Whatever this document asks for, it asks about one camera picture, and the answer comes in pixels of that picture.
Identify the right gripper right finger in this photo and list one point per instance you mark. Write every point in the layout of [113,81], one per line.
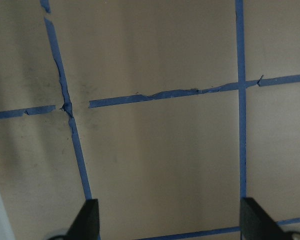
[256,224]

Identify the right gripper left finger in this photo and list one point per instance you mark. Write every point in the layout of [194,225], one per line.
[86,225]

